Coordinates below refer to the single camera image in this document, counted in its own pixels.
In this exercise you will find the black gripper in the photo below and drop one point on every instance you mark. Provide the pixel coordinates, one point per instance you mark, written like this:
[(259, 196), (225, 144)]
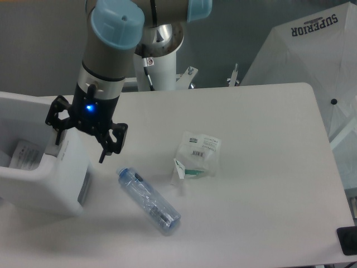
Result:
[(89, 114)]

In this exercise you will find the white push-button trash can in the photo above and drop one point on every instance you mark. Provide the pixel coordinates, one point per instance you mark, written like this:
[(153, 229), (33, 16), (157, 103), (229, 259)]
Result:
[(58, 185)]

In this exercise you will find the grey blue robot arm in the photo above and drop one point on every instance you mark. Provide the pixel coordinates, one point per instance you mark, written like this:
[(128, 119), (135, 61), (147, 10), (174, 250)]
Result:
[(115, 32)]

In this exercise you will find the paper trash inside can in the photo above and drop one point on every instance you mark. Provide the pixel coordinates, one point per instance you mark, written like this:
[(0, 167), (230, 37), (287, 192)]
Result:
[(26, 156)]

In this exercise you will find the clear plastic medical package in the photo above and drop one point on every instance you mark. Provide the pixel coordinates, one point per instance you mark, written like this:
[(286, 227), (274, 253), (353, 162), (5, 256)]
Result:
[(197, 156)]

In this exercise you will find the clear blue plastic bottle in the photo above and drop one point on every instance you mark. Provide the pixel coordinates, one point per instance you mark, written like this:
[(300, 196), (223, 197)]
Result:
[(159, 210)]

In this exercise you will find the white umbrella with lettering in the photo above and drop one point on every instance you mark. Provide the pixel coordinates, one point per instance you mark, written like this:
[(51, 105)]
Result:
[(320, 50)]

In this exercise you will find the black device at table corner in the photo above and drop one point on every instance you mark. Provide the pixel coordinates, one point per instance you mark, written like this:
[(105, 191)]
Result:
[(347, 239)]

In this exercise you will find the white pedestal base frame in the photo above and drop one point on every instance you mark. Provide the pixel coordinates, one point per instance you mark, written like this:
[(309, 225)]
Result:
[(183, 81)]

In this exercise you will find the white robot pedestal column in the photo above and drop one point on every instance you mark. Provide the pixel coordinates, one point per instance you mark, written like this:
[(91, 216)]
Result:
[(155, 56)]

